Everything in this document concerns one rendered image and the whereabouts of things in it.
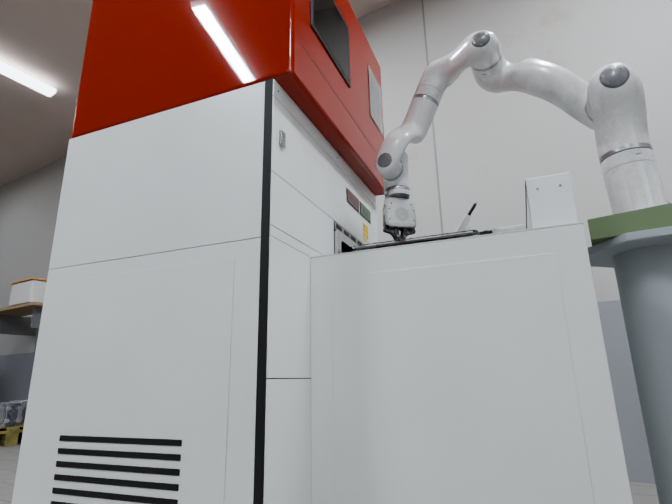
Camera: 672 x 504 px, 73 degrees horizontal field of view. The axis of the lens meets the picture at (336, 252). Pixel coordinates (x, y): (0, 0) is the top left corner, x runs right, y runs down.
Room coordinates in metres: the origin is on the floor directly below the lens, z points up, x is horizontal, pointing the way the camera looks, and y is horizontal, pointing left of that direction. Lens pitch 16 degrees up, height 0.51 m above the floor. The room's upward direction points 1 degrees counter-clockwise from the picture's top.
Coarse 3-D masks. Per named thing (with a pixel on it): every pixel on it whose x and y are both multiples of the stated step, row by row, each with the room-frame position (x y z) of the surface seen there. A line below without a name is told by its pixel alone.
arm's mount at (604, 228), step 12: (612, 216) 0.99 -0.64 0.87; (624, 216) 0.98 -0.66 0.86; (636, 216) 0.97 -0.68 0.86; (648, 216) 0.96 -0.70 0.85; (660, 216) 0.95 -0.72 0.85; (600, 228) 1.01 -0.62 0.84; (612, 228) 0.99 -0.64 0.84; (624, 228) 0.98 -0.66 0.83; (636, 228) 0.97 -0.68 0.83; (648, 228) 0.96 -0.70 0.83; (600, 240) 1.02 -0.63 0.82
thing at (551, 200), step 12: (528, 180) 0.97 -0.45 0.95; (540, 180) 0.96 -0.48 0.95; (552, 180) 0.95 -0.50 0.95; (564, 180) 0.95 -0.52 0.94; (528, 192) 0.98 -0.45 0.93; (540, 192) 0.97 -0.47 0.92; (552, 192) 0.96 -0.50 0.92; (564, 192) 0.95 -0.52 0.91; (540, 204) 0.97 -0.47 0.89; (552, 204) 0.96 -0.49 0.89; (564, 204) 0.95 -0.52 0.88; (540, 216) 0.97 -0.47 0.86; (552, 216) 0.96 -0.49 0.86; (564, 216) 0.95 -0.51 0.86; (576, 216) 0.94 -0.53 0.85
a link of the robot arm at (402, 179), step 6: (402, 156) 1.33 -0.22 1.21; (402, 162) 1.32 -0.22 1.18; (402, 168) 1.31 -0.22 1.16; (408, 168) 1.35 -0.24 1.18; (402, 174) 1.32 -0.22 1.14; (408, 174) 1.35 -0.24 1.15; (384, 180) 1.35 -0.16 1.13; (390, 180) 1.33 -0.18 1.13; (396, 180) 1.33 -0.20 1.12; (402, 180) 1.33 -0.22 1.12; (408, 180) 1.35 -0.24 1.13; (384, 186) 1.36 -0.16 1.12; (390, 186) 1.33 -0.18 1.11; (408, 186) 1.34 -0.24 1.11
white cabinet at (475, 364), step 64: (384, 256) 1.05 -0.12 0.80; (448, 256) 0.99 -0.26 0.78; (512, 256) 0.94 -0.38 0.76; (576, 256) 0.89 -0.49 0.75; (320, 320) 1.11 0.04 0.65; (384, 320) 1.05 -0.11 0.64; (448, 320) 0.99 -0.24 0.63; (512, 320) 0.94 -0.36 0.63; (576, 320) 0.90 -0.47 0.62; (320, 384) 1.11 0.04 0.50; (384, 384) 1.05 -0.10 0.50; (448, 384) 1.00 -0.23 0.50; (512, 384) 0.95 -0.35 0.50; (576, 384) 0.91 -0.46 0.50; (320, 448) 1.11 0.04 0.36; (384, 448) 1.05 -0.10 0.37; (448, 448) 1.00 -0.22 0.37; (512, 448) 0.95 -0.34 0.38; (576, 448) 0.91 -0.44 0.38
